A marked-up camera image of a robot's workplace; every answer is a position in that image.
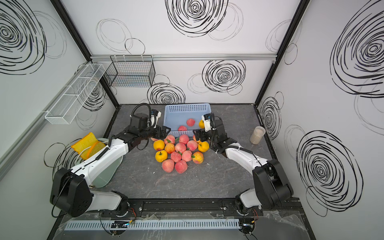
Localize yellow toast slice front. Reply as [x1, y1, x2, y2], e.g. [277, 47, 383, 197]
[86, 142, 106, 159]

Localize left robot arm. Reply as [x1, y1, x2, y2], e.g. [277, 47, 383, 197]
[50, 110, 171, 218]

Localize mint green toaster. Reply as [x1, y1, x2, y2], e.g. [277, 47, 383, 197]
[75, 138, 123, 188]

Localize black wire wall basket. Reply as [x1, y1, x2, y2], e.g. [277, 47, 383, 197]
[105, 55, 156, 88]

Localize pink peach with leaf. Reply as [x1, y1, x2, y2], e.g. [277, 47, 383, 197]
[164, 135, 176, 145]

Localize yellow toast slice rear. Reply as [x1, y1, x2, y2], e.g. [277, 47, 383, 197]
[71, 133, 98, 160]

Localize grey slotted cable duct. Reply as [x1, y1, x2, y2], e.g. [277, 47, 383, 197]
[64, 219, 241, 232]

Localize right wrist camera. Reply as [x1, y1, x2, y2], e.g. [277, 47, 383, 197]
[202, 114, 212, 132]

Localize light blue plastic basket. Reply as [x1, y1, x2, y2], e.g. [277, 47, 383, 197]
[163, 104, 211, 138]

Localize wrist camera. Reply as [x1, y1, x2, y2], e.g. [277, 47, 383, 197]
[202, 114, 212, 132]
[151, 110, 162, 128]

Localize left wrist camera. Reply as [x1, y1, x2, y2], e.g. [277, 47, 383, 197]
[151, 110, 162, 128]

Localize frosted plastic cup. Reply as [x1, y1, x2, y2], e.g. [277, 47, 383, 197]
[250, 126, 266, 145]

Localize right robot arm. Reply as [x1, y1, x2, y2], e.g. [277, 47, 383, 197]
[193, 113, 294, 216]

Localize yellow toast slice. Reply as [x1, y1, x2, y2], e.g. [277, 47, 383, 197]
[86, 142, 106, 159]
[71, 133, 98, 160]

